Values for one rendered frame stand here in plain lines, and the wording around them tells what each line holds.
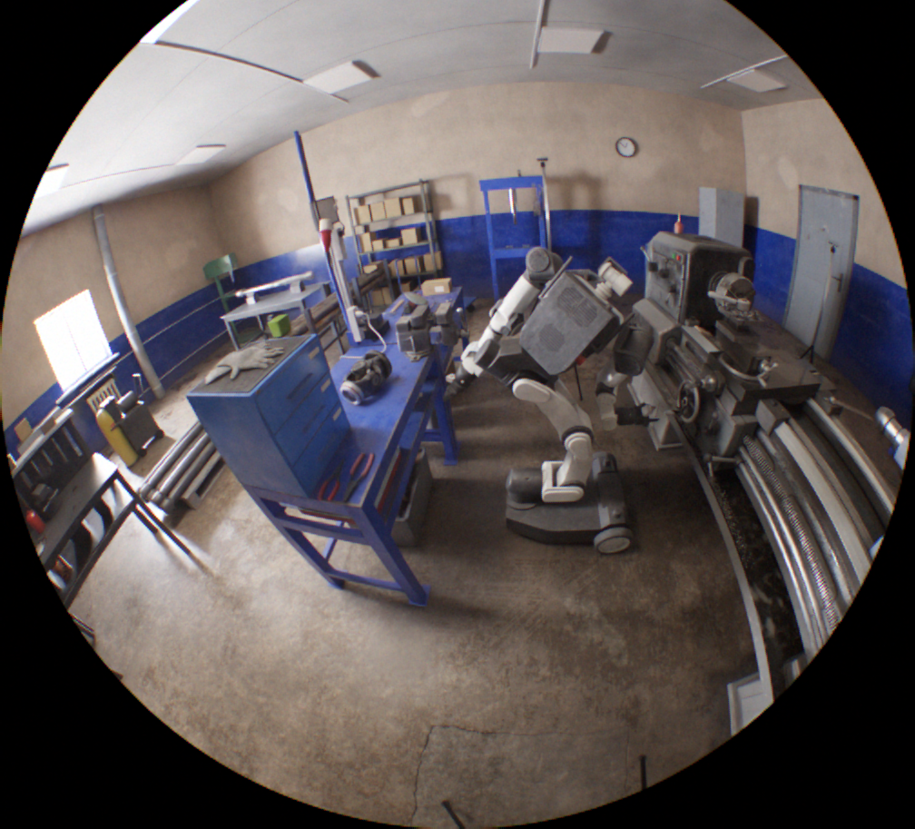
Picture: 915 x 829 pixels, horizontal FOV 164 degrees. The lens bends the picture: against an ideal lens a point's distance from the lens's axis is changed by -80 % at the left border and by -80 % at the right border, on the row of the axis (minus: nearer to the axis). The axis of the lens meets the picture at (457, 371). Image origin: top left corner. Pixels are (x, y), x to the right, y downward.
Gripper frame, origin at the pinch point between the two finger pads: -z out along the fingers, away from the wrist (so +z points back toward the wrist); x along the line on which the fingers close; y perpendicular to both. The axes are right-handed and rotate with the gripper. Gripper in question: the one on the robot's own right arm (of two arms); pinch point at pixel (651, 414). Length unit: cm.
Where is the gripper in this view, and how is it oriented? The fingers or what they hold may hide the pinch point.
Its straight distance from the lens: 164.6
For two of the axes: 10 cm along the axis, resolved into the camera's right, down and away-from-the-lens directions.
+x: 0.9, -7.7, 6.3
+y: 1.7, 6.4, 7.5
